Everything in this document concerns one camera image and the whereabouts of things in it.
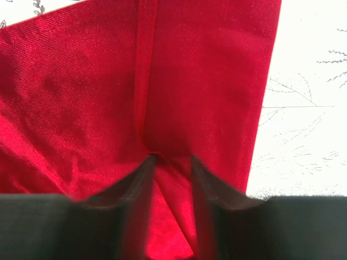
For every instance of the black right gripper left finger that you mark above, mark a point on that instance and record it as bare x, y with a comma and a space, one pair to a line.
110, 225

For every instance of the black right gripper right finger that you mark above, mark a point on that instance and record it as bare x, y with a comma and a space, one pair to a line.
231, 225

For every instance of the red cloth napkin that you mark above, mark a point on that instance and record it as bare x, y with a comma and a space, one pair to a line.
88, 91

